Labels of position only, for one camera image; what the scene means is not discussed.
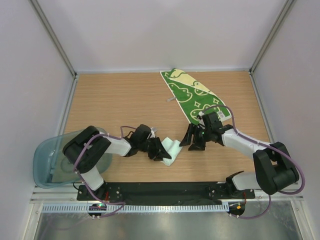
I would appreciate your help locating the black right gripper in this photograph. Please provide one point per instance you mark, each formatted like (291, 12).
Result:
(197, 145)

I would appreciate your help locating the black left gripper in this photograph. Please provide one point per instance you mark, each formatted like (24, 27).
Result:
(158, 148)

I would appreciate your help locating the light mint green towel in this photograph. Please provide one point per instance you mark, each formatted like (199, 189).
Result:
(173, 148)

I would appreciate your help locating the green frog pattern towel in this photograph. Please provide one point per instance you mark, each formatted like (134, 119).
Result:
(192, 96)

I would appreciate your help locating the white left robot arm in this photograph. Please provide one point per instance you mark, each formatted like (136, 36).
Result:
(86, 149)

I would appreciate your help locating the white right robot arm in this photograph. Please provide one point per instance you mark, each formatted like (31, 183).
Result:
(274, 168)

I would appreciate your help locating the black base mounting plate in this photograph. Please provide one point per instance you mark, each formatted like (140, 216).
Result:
(171, 193)

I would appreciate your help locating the clear blue plastic bin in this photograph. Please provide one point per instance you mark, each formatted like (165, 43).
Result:
(52, 169)

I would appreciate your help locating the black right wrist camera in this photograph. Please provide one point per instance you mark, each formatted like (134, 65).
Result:
(211, 121)

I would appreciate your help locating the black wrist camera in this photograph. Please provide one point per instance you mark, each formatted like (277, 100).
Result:
(142, 134)
(211, 121)

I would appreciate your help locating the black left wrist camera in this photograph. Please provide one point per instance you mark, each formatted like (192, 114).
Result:
(142, 134)

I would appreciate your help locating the white slotted cable duct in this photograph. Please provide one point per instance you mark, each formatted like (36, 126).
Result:
(92, 208)

